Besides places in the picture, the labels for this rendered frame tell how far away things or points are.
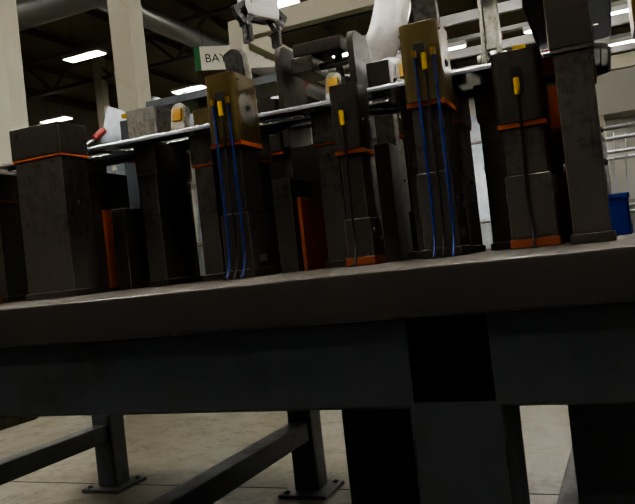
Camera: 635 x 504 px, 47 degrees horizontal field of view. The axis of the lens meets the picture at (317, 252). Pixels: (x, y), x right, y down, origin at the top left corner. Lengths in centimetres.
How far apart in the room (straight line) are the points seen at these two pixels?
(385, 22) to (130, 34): 770
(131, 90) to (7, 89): 417
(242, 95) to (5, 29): 435
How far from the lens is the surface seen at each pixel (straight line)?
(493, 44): 150
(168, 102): 190
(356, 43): 160
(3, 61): 546
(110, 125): 659
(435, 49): 111
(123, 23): 968
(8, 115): 537
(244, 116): 126
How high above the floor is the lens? 71
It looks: 1 degrees up
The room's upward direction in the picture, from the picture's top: 6 degrees counter-clockwise
